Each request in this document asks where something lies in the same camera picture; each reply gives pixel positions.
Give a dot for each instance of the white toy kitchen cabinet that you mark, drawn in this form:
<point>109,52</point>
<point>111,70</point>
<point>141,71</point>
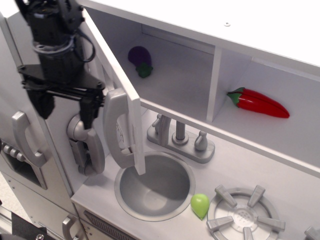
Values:
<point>200,51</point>

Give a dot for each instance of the purple toy eggplant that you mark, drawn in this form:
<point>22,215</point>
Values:
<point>140,57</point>

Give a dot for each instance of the red toy chili pepper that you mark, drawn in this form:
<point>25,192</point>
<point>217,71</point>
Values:
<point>254,101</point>

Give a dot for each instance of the grey ice dispenser panel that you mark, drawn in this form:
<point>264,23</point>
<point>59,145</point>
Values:
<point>17,162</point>

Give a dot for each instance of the grey lower door handle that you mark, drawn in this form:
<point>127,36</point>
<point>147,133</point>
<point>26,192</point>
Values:
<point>67,224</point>

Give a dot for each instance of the round grey sink basin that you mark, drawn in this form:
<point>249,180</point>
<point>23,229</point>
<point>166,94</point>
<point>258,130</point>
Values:
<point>162,193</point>

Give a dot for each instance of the grey toy telephone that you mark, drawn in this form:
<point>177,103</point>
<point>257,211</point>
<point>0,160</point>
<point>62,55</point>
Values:
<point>86,147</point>

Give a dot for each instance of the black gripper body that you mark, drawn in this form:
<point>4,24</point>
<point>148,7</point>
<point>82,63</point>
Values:
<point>63,76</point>

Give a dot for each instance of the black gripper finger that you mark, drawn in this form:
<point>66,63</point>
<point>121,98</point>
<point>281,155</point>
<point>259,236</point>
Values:
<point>89,110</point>
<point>43,102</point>

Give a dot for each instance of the grey stove burner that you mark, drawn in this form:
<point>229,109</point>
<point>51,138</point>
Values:
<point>243,214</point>

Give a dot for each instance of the green toy pear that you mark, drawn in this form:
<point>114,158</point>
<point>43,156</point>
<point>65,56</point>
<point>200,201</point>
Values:
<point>200,205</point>

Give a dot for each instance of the grey toy faucet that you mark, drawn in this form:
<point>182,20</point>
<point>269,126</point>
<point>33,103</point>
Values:
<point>196,147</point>

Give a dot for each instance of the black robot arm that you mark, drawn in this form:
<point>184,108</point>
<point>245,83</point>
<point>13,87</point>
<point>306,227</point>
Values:
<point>58,41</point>

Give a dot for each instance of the white microwave door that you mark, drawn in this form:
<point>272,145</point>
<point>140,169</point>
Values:
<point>123,100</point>

